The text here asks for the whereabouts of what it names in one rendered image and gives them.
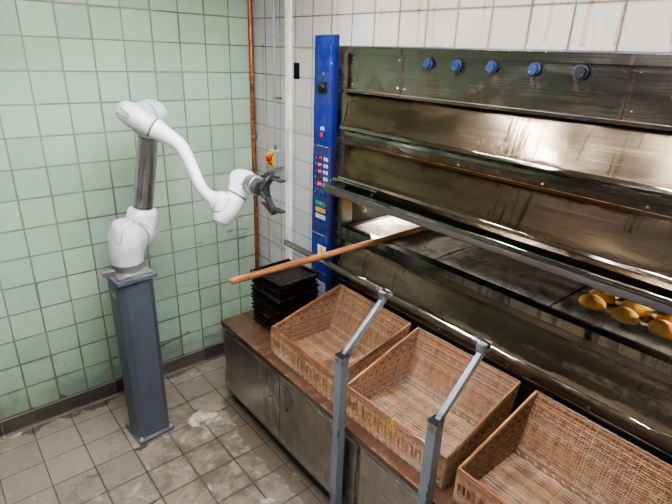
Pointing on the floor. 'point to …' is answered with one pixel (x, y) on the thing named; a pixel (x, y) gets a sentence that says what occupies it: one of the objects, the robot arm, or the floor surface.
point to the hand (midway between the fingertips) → (281, 196)
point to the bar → (347, 383)
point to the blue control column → (325, 137)
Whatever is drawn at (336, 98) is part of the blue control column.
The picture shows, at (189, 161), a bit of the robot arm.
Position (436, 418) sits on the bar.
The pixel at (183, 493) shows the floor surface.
